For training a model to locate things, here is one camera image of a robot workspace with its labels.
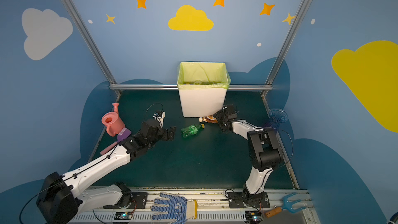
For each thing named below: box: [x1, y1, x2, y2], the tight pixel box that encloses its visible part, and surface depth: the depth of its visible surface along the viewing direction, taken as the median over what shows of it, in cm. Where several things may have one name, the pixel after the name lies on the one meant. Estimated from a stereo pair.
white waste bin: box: [178, 88, 227, 118], surface depth 97 cm
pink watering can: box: [101, 102, 126, 137], surface depth 93 cm
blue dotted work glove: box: [150, 191, 198, 224], surface depth 73 cm
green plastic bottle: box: [180, 123, 206, 138], surface depth 98 cm
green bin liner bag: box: [177, 61, 232, 90], surface depth 101 cm
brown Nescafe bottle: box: [199, 115, 219, 124], surface depth 103 cm
